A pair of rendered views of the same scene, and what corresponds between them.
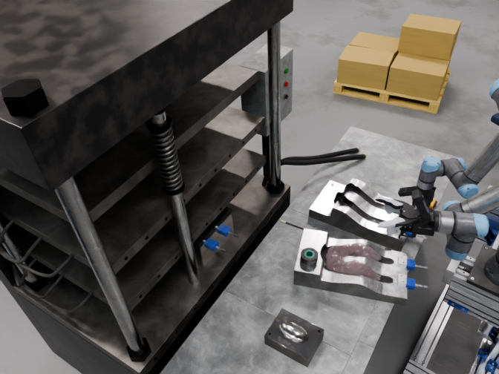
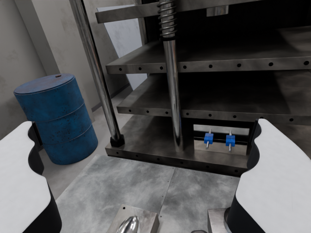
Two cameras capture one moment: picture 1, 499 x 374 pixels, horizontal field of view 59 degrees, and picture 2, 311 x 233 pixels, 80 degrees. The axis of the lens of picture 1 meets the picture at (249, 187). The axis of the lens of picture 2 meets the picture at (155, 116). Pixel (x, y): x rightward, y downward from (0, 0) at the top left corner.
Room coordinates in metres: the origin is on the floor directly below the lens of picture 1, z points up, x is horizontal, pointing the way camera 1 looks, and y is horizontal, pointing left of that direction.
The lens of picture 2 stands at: (1.02, -0.53, 1.51)
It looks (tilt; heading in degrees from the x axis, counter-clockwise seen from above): 30 degrees down; 80
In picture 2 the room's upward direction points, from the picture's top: 9 degrees counter-clockwise
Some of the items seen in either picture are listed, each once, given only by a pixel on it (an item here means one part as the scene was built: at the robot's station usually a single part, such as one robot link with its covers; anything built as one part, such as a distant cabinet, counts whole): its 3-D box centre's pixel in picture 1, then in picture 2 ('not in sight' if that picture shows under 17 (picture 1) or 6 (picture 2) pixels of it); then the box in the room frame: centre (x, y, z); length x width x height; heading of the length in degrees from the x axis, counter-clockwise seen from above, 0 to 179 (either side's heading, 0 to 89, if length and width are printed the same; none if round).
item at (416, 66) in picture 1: (396, 58); not in sight; (4.23, -1.61, 0.33); 1.19 x 0.91 x 0.67; 50
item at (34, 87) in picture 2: not in sight; (61, 118); (0.25, 1.77, 0.49); 0.66 x 0.66 x 0.99
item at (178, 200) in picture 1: (185, 237); (175, 101); (1.28, 0.29, 1.10); 0.05 x 0.05 x 1.30
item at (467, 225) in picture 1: (468, 225); not in sight; (0.96, -0.71, 1.43); 0.11 x 0.08 x 0.09; 77
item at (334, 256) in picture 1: (353, 258); not in sight; (1.26, -0.46, 0.90); 0.26 x 0.18 x 0.08; 72
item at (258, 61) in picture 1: (269, 164); not in sight; (2.18, -0.14, 0.73); 0.30 x 0.22 x 1.47; 145
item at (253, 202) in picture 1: (165, 234); (214, 124); (1.62, 0.48, 0.75); 1.30 x 0.84 x 0.06; 145
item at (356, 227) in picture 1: (363, 208); not in sight; (1.60, -0.59, 0.87); 0.50 x 0.26 x 0.14; 55
